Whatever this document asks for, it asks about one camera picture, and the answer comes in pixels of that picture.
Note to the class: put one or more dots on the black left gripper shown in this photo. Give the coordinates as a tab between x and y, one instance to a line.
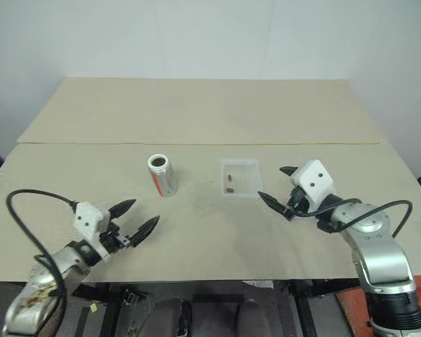
114	240

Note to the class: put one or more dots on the clear plastic tray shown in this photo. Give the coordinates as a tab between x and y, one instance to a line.
242	194

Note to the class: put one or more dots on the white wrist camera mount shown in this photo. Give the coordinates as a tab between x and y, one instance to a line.
87	217
314	177

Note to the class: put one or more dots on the silver red drink can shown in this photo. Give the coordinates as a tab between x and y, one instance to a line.
166	182

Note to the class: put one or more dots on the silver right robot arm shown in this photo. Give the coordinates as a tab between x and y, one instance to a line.
382	252

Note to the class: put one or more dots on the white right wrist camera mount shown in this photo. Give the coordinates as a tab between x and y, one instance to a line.
314	177

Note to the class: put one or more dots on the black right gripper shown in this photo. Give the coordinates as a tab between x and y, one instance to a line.
298	205

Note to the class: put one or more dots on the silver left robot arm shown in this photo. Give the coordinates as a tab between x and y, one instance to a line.
31	305

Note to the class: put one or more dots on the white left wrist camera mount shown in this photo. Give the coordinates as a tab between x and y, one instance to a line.
87	217

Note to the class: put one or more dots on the black metal table frame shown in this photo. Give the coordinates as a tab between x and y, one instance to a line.
303	309

